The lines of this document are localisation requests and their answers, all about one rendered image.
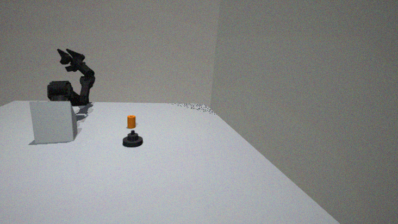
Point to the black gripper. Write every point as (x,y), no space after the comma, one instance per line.
(77,59)

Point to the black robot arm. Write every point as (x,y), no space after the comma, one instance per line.
(62,91)

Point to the black round pedestal with shaft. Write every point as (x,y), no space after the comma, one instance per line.
(132,140)

